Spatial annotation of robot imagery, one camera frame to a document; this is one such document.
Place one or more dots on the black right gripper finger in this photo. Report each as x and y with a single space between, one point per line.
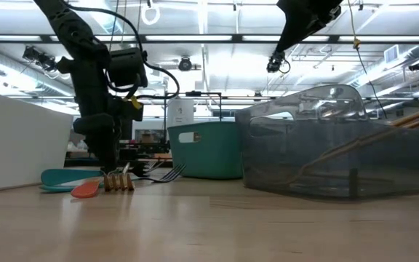
291 34

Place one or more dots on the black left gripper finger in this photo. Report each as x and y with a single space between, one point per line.
105 153

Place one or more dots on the white plastic bin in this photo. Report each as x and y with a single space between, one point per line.
20 145

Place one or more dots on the teal plastic bin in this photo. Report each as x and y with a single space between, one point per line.
209 156

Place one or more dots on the smoky transparent plastic bin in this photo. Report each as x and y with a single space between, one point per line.
267 156

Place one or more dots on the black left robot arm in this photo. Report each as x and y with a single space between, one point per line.
71 29

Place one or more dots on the cluttered black workbench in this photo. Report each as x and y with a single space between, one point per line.
151 147

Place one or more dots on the black overhead beam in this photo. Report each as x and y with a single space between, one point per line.
236 38

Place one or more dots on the white cylinder tank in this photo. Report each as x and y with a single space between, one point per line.
180 113

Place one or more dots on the grey air vent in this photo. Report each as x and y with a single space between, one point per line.
391 54

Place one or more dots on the round black ceiling fixture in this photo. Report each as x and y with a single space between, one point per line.
185 64

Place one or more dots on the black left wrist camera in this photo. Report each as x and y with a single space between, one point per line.
127 67

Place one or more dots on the black aluminium table frame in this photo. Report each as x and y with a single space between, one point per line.
155 163

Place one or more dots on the black ceiling camera cluster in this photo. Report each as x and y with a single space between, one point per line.
42 60

